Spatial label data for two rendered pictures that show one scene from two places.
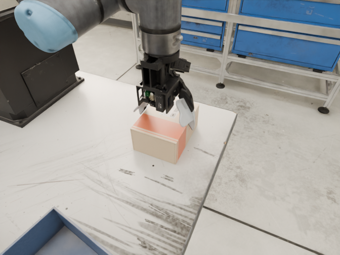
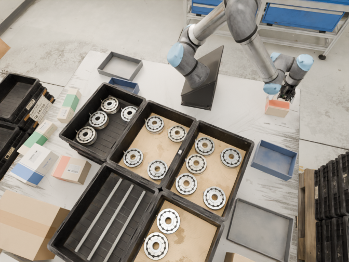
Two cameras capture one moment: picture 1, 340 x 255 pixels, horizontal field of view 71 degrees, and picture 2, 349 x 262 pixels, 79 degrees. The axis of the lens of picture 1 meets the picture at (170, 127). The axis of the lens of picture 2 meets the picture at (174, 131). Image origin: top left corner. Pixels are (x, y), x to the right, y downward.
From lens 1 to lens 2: 1.03 m
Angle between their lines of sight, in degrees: 19
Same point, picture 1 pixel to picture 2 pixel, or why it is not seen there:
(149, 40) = (294, 81)
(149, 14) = (298, 76)
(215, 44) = not seen: hidden behind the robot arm
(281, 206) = (301, 123)
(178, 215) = (293, 135)
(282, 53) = (299, 21)
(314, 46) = (322, 16)
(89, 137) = (243, 110)
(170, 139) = (286, 109)
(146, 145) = (273, 112)
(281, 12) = not seen: outside the picture
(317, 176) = (319, 104)
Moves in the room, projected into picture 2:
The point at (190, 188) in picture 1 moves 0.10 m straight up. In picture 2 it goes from (293, 126) to (301, 117)
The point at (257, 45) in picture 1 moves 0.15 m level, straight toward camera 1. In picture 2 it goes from (281, 16) to (282, 26)
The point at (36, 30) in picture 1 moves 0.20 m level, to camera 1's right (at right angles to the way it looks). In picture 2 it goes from (274, 91) to (314, 86)
